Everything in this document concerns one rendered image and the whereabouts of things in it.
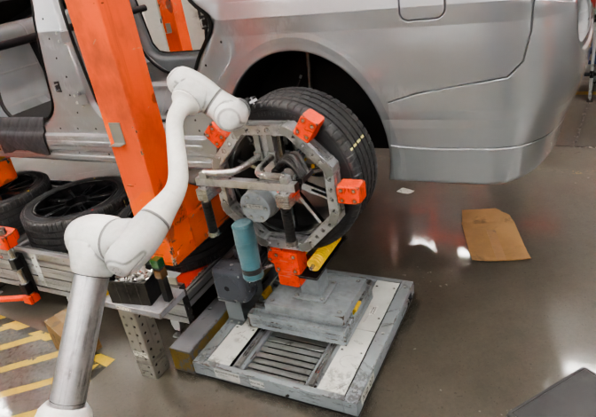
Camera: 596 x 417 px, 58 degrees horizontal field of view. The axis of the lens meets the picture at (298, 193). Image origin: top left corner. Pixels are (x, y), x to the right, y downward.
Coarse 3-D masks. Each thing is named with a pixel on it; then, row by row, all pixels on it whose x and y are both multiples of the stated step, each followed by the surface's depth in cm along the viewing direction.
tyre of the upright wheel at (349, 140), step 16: (272, 96) 213; (288, 96) 210; (304, 96) 210; (320, 96) 212; (256, 112) 208; (272, 112) 205; (288, 112) 202; (320, 112) 203; (336, 112) 207; (320, 128) 199; (336, 128) 200; (352, 128) 208; (336, 144) 199; (352, 144) 203; (368, 144) 214; (352, 160) 200; (368, 160) 212; (352, 176) 202; (368, 176) 211; (368, 192) 216; (352, 208) 209; (352, 224) 217; (320, 240) 223
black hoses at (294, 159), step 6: (282, 156) 191; (288, 156) 188; (294, 156) 189; (300, 156) 191; (282, 162) 187; (288, 162) 186; (294, 162) 188; (300, 162) 188; (276, 168) 195; (282, 168) 198; (294, 168) 185; (300, 168) 188; (306, 168) 190; (300, 174) 186; (306, 174) 188; (300, 180) 186
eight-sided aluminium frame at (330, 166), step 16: (256, 128) 201; (272, 128) 198; (288, 128) 195; (224, 144) 211; (304, 144) 195; (224, 160) 217; (320, 160) 195; (336, 160) 198; (336, 176) 200; (224, 192) 223; (224, 208) 227; (240, 208) 229; (336, 208) 202; (256, 224) 229; (320, 224) 214; (336, 224) 205; (272, 240) 224; (304, 240) 218
